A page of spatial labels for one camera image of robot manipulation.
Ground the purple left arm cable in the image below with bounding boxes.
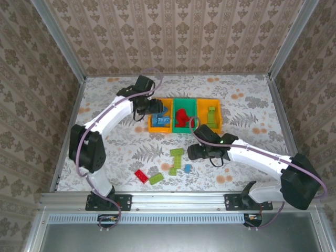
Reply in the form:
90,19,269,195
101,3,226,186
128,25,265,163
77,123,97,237
76,67,163,232

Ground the aluminium corner frame post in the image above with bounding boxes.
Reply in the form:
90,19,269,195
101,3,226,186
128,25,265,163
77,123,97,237
30,0,87,81
267,0,321,79

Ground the yellow plastic bin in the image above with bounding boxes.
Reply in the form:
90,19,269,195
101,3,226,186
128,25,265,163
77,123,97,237
148,97,174,134
196,98,223,134

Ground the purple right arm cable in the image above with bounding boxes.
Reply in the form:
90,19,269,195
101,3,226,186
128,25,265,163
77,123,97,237
188,117,329,232

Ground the floral patterned tablecloth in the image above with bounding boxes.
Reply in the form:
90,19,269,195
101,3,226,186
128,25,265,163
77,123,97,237
56,75,301,192

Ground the grey metal panel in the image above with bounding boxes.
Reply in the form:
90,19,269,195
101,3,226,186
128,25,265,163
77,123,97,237
39,212,325,252

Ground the aluminium side rail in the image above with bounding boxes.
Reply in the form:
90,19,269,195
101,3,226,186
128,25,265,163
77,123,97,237
266,76,310,191
49,77,87,192

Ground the aluminium mounting rail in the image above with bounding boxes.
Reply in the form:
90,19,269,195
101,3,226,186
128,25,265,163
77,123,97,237
39,191,321,212

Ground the aluminium lower frame bar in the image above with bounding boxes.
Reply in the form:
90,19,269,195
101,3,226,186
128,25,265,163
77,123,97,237
311,211,330,252
23,209,50,252

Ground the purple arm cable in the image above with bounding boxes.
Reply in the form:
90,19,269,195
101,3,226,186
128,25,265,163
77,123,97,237
76,67,163,232
188,117,329,232

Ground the black connector with wires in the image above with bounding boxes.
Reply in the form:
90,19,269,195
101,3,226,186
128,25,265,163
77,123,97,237
243,213,263,228
97,214,123,228

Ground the slotted white cable duct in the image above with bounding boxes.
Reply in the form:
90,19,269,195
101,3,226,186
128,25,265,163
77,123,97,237
48,213,245,224

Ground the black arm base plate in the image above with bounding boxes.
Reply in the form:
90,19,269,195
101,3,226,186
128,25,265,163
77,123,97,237
224,193,274,212
85,193,132,212

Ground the green plastic bin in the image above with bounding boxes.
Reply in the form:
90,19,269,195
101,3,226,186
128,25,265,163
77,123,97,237
172,97,199,134

